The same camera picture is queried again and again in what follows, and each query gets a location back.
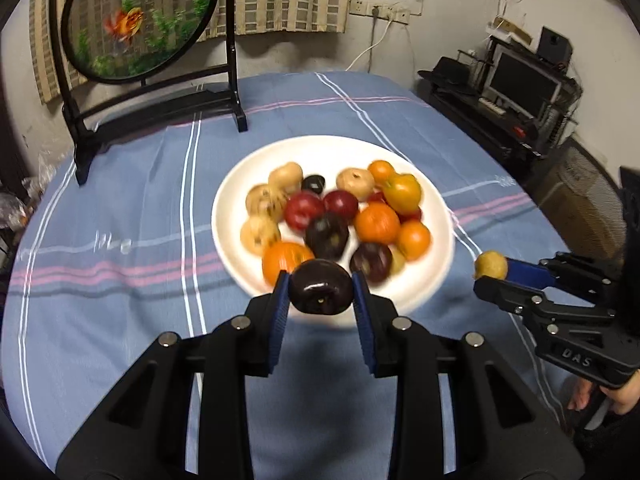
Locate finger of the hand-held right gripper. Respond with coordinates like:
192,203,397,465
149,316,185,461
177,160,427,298
474,277,561,341
505,252,623,306

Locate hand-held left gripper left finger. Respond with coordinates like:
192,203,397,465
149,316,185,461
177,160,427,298
55,270,293,480

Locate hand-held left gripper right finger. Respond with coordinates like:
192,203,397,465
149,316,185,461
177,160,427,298
350,270,586,480

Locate small dark purple plum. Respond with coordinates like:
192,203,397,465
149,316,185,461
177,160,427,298
289,259,354,316

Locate large orange mandarin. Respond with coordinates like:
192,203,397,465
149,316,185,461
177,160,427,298
261,241,316,287

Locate dark purple wrinkled passionfruit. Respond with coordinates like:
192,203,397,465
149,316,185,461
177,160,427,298
349,242,393,282

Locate tan round pear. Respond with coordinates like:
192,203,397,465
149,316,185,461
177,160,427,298
268,162,304,195
240,215,282,257

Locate white oval plate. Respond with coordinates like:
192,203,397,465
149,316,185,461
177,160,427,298
211,135,456,330

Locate large tan spotted pear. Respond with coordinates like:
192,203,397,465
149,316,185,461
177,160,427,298
245,185,289,221

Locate green-yellow mandarin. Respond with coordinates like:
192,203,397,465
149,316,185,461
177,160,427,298
383,174,422,214

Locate peach-tan round pear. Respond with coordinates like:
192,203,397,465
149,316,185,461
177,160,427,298
336,167,376,202

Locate small orange mandarin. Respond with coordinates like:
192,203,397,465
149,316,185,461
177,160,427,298
367,160,397,186

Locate person's right forearm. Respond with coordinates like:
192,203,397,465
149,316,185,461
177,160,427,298
572,400,640,461

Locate person's right hand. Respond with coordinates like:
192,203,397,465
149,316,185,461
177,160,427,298
567,367,640,416

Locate black mesh chair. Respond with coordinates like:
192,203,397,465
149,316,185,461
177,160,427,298
530,132,640,251

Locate black media desk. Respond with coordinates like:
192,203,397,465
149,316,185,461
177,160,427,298
417,45,583,181

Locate computer monitor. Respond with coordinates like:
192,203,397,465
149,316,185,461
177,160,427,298
487,50,563,118

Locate blue plaid tablecloth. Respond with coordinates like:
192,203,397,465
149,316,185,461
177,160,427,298
2,71,591,480

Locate black hat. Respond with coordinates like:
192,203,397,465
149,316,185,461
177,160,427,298
417,56,473,93

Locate black speaker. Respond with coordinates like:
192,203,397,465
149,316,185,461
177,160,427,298
537,26,573,61

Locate yellow cardboard box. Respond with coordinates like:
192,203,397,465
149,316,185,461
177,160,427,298
487,16,533,45

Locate clear plastic bags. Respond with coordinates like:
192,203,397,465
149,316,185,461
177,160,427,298
0,160,66,231

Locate round goldfish table screen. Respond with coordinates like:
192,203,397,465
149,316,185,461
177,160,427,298
51,0,249,187

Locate white wall socket strip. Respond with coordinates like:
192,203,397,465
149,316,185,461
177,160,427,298
369,4,412,23

